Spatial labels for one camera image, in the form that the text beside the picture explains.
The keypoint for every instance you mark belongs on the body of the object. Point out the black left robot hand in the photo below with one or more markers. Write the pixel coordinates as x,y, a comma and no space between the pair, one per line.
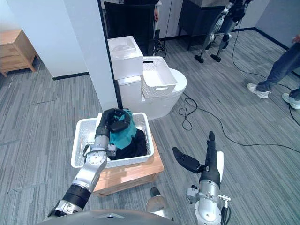
117,124

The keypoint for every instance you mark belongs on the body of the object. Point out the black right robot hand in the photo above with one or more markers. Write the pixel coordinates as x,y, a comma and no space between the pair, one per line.
211,161

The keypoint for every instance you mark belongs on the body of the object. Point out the teal cloth garment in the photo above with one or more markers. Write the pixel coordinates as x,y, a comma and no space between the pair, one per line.
124,133

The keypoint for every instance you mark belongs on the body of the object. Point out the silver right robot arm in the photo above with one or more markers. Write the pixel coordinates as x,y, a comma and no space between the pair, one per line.
208,201

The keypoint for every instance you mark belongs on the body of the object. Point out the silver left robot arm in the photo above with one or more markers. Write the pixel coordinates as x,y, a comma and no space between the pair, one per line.
86,171

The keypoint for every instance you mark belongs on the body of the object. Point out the white perforated laundry hamper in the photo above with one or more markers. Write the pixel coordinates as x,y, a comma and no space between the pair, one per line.
112,140

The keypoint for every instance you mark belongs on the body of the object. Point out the black cloth garment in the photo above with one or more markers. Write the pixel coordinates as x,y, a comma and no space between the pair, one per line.
133,146

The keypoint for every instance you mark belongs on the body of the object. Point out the white toilet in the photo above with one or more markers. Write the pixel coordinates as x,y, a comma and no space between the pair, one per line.
152,93

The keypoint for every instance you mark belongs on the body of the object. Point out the low wooden table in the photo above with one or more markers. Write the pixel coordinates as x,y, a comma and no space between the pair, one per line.
129,173

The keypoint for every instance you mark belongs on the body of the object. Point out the white perforated storage basket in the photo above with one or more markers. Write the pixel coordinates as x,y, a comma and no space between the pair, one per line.
157,78

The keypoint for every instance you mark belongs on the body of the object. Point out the robot silver leg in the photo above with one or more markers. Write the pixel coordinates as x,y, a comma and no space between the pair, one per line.
157,202

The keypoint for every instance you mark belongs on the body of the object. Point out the robot grey torso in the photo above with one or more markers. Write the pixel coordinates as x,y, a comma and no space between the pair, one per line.
107,218

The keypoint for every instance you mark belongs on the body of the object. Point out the black chair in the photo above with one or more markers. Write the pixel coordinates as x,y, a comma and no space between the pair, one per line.
129,23

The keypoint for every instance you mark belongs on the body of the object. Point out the person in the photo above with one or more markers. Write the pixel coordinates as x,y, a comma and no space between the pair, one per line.
279,72
156,12

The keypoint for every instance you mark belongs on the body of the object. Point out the wooden nightstand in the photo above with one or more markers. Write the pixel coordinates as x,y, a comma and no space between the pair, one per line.
14,51

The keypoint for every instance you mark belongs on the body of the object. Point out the dark cabinet on legs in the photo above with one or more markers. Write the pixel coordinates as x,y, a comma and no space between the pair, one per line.
199,18

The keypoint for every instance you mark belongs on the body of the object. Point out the silver humanoid robot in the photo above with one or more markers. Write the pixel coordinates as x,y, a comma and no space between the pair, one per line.
222,25

